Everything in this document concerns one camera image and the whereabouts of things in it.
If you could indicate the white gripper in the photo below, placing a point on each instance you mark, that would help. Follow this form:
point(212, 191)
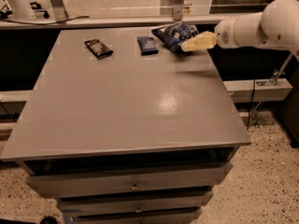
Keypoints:
point(223, 34)

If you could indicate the blue potato chip bag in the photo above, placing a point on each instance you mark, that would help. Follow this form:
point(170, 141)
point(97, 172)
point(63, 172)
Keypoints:
point(173, 35)

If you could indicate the blue rxbar blueberry bar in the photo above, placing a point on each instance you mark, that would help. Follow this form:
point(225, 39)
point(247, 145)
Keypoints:
point(147, 45)

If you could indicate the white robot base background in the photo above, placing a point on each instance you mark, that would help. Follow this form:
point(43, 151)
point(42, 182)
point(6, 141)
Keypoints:
point(21, 9)

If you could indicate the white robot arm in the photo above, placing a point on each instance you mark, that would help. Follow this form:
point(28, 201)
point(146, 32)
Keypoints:
point(277, 27)

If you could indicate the black snack bar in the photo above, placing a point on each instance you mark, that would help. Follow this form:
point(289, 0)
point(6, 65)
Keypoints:
point(98, 48)

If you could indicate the bottom grey drawer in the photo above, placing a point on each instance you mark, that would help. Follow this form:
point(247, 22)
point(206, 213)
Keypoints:
point(146, 217)

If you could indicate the grey drawer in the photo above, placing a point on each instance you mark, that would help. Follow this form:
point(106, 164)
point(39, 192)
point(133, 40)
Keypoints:
point(126, 181)
point(146, 217)
point(136, 203)

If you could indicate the middle grey drawer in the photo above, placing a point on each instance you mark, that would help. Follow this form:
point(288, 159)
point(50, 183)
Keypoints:
point(136, 203)

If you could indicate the top grey drawer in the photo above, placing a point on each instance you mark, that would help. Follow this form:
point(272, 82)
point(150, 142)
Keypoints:
point(126, 181)

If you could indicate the grey metal rail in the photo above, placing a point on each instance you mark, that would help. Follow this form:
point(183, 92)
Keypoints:
point(84, 22)

